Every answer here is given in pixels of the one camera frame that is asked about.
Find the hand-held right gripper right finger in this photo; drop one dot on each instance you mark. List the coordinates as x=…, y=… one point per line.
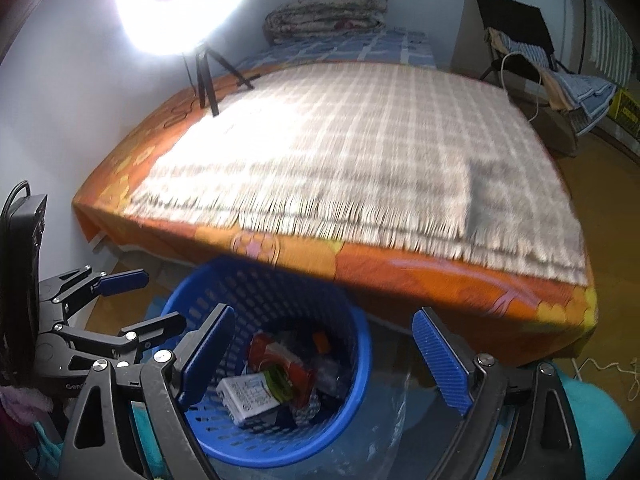
x=442, y=360

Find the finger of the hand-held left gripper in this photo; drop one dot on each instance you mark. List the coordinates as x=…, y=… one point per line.
x=122, y=280
x=150, y=330

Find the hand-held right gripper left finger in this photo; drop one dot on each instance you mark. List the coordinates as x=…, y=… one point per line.
x=210, y=355

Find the red snack packet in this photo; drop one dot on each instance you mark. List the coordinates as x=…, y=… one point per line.
x=265, y=355

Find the green and white carton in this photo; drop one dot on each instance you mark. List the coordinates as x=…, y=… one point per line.
x=245, y=400

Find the blue plastic basket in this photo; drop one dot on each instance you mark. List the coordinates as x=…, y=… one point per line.
x=280, y=440

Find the teal cloth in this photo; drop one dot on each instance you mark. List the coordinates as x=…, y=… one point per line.
x=147, y=440
x=605, y=420

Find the pink cloth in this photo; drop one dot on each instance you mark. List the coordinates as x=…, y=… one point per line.
x=25, y=405

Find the black tripod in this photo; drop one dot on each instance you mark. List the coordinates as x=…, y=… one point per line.
x=206, y=85

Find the beige checked blanket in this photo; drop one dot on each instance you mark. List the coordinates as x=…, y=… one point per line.
x=350, y=160

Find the brown box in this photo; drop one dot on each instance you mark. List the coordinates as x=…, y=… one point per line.
x=555, y=135

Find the beige cloth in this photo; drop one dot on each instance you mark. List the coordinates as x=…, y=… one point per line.
x=552, y=90

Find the blue striped cloth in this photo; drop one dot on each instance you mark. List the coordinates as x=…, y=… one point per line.
x=585, y=90

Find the yellow crate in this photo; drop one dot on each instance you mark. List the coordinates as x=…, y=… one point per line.
x=625, y=110

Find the beige board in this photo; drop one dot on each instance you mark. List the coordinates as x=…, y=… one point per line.
x=467, y=45

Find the blue checked mattress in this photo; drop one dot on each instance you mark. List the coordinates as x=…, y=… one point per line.
x=350, y=45

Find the folded floral quilt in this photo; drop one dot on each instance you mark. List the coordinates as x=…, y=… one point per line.
x=325, y=15

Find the white striped hanging cloth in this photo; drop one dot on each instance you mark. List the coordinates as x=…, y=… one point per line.
x=607, y=35

